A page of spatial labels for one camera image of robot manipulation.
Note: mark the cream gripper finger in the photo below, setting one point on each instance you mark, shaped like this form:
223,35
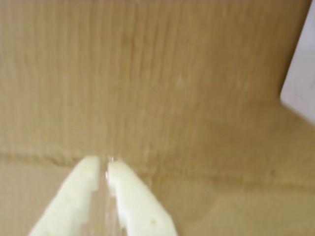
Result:
71,201
137,204

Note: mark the white plastic box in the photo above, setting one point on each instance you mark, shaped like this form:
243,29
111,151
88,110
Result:
302,73

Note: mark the brown cardboard sheet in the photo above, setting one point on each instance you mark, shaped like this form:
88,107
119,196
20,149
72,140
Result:
147,73

